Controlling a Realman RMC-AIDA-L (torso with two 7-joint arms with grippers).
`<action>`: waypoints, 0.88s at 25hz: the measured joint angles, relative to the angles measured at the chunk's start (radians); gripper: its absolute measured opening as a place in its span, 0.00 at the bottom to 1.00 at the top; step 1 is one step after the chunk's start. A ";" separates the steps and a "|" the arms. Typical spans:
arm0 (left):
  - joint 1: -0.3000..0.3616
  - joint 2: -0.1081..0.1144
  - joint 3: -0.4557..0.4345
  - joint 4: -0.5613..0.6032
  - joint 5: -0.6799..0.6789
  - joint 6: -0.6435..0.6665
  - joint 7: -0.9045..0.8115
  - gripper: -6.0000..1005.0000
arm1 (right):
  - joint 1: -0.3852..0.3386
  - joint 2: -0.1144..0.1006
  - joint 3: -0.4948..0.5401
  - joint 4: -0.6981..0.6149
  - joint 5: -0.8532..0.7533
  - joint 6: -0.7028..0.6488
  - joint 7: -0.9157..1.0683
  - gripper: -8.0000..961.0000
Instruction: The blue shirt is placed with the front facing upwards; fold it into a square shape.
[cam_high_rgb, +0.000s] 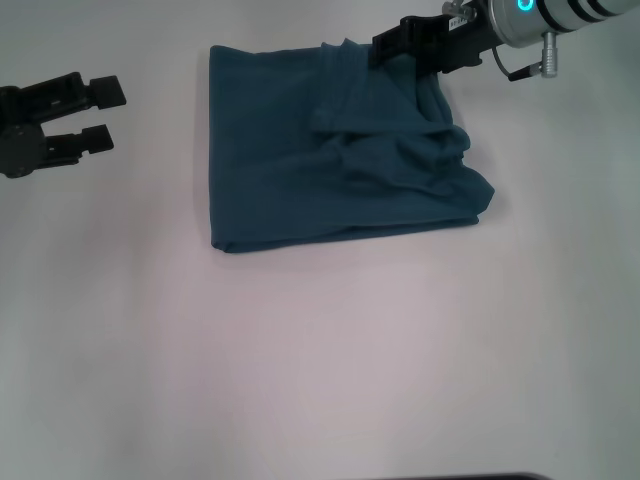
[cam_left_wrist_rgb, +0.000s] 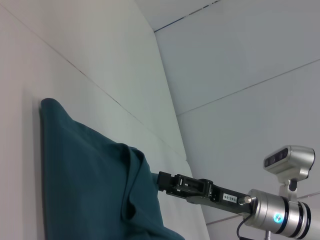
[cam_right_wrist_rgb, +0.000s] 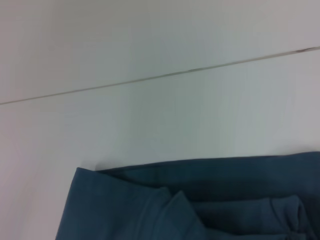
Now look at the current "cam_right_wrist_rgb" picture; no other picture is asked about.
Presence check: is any teal t-shirt with pink lettering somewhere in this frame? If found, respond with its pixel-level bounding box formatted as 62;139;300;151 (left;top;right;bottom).
54;151;320;240

